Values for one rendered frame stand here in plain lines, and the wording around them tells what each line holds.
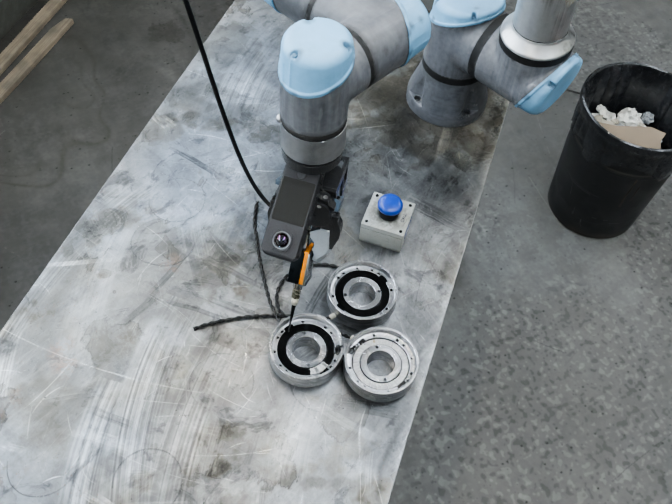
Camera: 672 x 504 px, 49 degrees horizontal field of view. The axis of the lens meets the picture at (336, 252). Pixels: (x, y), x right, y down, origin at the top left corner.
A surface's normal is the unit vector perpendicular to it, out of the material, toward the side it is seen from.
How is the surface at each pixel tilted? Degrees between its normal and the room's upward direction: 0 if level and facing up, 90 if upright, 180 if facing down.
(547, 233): 0
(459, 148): 0
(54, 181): 0
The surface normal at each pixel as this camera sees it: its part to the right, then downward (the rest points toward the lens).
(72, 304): 0.06, -0.57
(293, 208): -0.11, -0.10
